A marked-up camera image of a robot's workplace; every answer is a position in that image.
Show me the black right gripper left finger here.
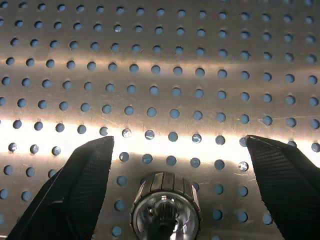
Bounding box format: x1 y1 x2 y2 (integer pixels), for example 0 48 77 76
7 135 115 240

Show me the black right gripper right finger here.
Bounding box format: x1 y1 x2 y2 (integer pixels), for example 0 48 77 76
245 135 320 240

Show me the dark metal rotor with magnets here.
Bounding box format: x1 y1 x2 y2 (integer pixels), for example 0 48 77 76
129 171 202 240

